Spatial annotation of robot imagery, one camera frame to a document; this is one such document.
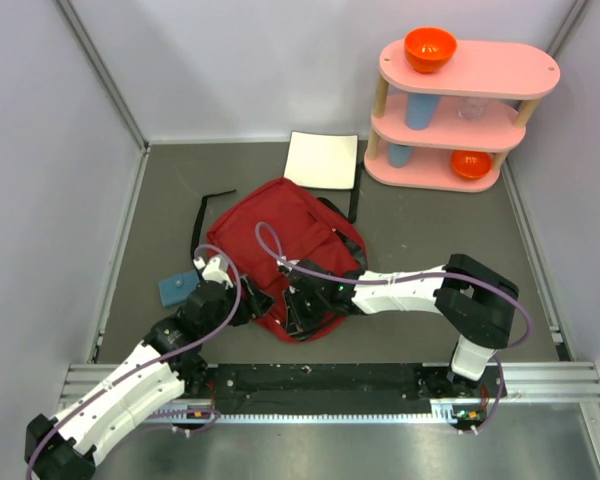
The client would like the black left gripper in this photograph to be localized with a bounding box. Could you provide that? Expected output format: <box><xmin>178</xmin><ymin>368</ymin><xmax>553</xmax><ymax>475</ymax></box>
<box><xmin>201</xmin><ymin>274</ymin><xmax>275</xmax><ymax>338</ymax></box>

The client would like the blue snap wallet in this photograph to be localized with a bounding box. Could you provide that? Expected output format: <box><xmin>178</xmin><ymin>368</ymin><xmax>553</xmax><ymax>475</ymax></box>
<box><xmin>158</xmin><ymin>270</ymin><xmax>199</xmax><ymax>308</ymax></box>

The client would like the red student backpack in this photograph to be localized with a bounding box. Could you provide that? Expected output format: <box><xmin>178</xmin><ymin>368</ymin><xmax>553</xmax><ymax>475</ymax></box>
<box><xmin>192</xmin><ymin>178</ymin><xmax>368</xmax><ymax>343</ymax></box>

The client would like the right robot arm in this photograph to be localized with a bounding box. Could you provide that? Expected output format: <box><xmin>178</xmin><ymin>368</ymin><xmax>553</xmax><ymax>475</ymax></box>
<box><xmin>278</xmin><ymin>254</ymin><xmax>519</xmax><ymax>396</ymax></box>

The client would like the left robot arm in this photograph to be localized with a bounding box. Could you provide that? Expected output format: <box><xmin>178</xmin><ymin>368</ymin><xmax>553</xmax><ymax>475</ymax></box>
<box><xmin>24</xmin><ymin>276</ymin><xmax>275</xmax><ymax>479</ymax></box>

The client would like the blue cup bottom shelf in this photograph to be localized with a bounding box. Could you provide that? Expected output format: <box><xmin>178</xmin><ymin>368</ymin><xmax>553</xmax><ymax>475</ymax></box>
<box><xmin>387</xmin><ymin>143</ymin><xmax>413</xmax><ymax>168</ymax></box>

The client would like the blue cup shelf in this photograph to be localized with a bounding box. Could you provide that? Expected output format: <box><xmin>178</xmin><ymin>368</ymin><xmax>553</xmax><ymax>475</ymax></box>
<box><xmin>387</xmin><ymin>143</ymin><xmax>413</xmax><ymax>168</ymax></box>
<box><xmin>405</xmin><ymin>93</ymin><xmax>440</xmax><ymax>130</ymax></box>

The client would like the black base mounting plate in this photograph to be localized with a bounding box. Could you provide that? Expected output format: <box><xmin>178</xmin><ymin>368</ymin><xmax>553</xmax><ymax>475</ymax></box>
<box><xmin>183</xmin><ymin>363</ymin><xmax>500</xmax><ymax>415</ymax></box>

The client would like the orange bowl bottom shelf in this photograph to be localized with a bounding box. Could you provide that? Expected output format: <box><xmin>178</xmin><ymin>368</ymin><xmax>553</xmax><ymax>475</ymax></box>
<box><xmin>450</xmin><ymin>150</ymin><xmax>492</xmax><ymax>180</ymax></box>

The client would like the orange bowl shelf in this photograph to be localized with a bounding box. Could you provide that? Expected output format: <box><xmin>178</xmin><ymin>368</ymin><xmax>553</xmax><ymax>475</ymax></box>
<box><xmin>404</xmin><ymin>27</ymin><xmax>457</xmax><ymax>74</ymax></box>
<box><xmin>450</xmin><ymin>150</ymin><xmax>492</xmax><ymax>180</ymax></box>

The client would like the pink three-tier shelf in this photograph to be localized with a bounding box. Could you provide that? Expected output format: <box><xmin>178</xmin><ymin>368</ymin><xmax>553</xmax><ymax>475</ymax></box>
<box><xmin>364</xmin><ymin>40</ymin><xmax>561</xmax><ymax>193</ymax></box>

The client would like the blue cup middle shelf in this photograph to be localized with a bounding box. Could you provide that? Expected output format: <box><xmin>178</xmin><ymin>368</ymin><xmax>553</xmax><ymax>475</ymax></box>
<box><xmin>405</xmin><ymin>93</ymin><xmax>440</xmax><ymax>130</ymax></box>

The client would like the clear glass cup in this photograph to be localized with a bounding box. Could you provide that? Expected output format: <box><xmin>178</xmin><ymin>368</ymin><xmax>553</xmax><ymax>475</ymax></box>
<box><xmin>457</xmin><ymin>97</ymin><xmax>490</xmax><ymax>121</ymax></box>

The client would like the orange bowl top shelf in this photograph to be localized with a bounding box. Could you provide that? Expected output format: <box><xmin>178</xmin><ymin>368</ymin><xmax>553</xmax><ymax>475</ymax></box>
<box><xmin>404</xmin><ymin>27</ymin><xmax>457</xmax><ymax>74</ymax></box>

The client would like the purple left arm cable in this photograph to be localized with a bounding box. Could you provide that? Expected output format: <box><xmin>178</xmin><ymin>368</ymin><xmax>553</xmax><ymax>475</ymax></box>
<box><xmin>24</xmin><ymin>243</ymin><xmax>243</xmax><ymax>480</ymax></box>

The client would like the slotted cable duct rail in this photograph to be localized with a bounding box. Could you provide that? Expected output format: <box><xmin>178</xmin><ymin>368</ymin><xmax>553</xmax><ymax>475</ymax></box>
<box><xmin>144</xmin><ymin>397</ymin><xmax>486</xmax><ymax>425</ymax></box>

